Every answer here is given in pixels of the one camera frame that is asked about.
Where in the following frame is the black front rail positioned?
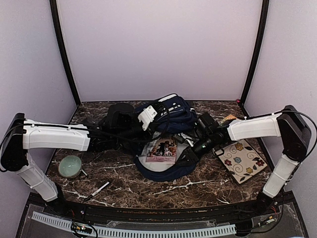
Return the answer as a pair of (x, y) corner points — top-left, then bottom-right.
(65, 201), (258, 222)

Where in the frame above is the black capped white marker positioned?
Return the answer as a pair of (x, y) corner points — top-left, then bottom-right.
(84, 181), (110, 202)

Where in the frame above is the black frame post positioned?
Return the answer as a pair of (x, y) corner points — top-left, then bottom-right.
(239, 0), (270, 108)
(50, 0), (81, 107)

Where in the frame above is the floral square ceramic plate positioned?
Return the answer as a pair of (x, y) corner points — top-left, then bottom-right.
(216, 139), (267, 184)

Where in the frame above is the small green circuit board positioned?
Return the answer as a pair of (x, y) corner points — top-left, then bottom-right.
(71, 222), (92, 233)

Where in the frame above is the left black frame post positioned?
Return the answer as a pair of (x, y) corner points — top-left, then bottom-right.
(50, 0), (81, 107)

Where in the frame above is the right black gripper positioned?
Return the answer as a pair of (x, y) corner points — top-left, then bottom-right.
(175, 132), (216, 167)

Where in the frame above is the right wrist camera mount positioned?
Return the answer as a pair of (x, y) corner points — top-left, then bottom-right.
(172, 133), (195, 147)

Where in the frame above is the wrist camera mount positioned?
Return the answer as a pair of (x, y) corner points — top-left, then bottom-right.
(172, 133), (195, 147)
(138, 106), (158, 131)

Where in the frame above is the pink Taming of Shrew book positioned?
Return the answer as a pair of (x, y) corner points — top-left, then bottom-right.
(146, 138), (177, 165)

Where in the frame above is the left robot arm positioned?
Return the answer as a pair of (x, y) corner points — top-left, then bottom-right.
(0, 102), (170, 216)

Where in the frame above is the white slotted cable duct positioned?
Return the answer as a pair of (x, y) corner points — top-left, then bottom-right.
(31, 212), (237, 238)

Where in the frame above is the navy blue backpack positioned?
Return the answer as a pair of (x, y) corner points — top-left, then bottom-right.
(134, 94), (197, 182)

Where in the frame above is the right black frame post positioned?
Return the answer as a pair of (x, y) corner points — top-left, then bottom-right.
(239, 0), (270, 108)

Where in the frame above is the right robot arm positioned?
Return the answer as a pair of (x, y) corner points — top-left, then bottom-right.
(176, 105), (312, 215)

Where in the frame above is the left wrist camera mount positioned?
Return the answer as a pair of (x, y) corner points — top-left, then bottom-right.
(138, 106), (158, 131)

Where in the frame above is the orange green Treehouse book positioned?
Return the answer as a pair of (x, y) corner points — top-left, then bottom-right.
(218, 115), (237, 127)

